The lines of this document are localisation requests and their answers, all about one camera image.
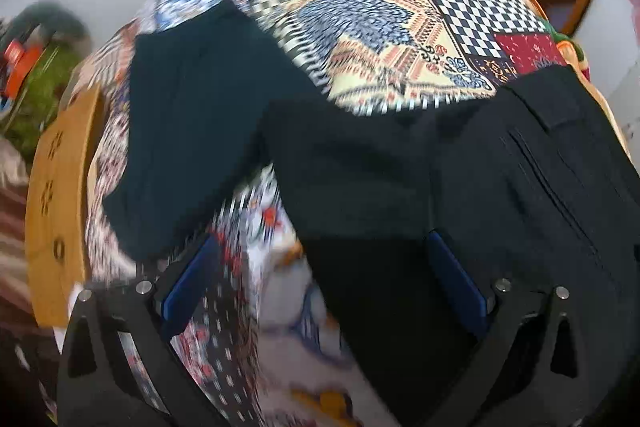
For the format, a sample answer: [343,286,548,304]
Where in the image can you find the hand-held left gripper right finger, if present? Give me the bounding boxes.
[427,231,591,427]

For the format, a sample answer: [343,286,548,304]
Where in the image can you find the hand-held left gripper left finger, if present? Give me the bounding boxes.
[56,232,226,427]

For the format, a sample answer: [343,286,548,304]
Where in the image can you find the black pants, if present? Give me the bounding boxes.
[260,64,640,427]

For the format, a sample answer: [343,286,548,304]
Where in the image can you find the wooden lap desk flower cutouts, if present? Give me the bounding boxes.
[24,82,110,329]

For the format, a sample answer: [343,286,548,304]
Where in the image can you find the dark teal folded garment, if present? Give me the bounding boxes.
[101,0,332,259]

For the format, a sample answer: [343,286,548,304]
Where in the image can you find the orange striped blanket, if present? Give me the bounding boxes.
[75,24,143,95]

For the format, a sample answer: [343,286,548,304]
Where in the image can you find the patchwork printed blanket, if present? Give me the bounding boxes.
[82,0,571,427]

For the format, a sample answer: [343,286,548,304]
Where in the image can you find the orange box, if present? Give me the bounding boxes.
[1,41,45,100]

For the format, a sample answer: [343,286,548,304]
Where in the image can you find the grey long pillow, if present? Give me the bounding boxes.
[20,0,93,45]

